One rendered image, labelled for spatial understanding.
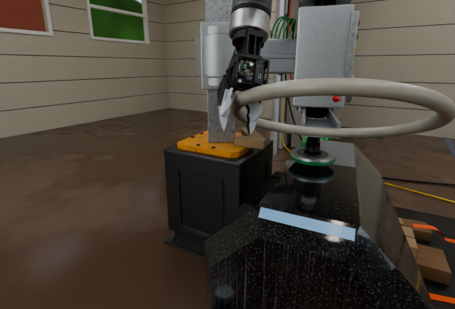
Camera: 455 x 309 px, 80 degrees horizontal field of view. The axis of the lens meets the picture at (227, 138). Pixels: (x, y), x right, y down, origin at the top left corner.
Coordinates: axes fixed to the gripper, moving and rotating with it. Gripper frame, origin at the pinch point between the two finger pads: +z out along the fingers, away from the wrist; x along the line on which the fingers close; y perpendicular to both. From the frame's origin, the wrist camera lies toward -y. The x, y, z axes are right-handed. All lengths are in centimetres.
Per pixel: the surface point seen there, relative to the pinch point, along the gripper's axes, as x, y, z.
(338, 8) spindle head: 46, -31, -59
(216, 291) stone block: 14, -51, 57
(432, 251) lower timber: 169, -85, 49
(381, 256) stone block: 54, -13, 31
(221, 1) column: 10, -96, -92
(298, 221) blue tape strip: 32.6, -25.7, 24.0
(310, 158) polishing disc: 54, -55, 0
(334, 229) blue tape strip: 41, -19, 25
